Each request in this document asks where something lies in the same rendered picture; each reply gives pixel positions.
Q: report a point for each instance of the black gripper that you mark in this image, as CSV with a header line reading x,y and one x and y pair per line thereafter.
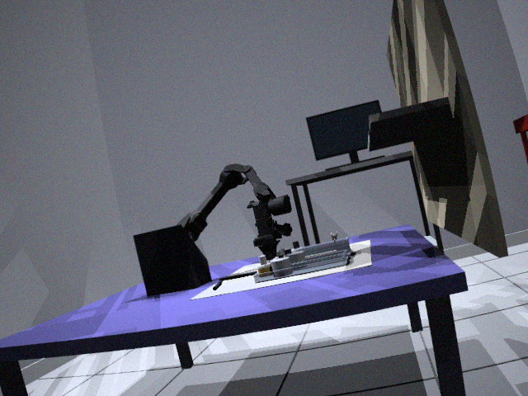
x,y
266,240

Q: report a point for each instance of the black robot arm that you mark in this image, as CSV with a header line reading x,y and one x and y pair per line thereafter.
x,y
194,222

